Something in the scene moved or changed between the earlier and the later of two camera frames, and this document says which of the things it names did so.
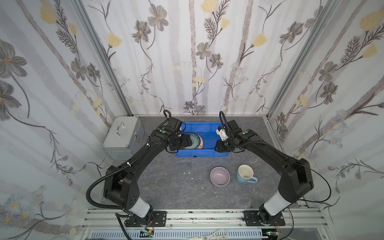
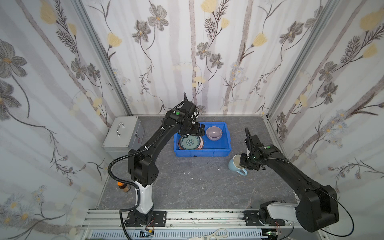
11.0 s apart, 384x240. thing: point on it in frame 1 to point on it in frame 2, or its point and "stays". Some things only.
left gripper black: [186, 141] to [186, 129]
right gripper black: [221, 145] to [249, 159]
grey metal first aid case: [125, 136] stays
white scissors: [214, 235] stays
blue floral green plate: [197, 142] stays
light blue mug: [244, 173] to [234, 165]
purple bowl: [220, 176] to [214, 133]
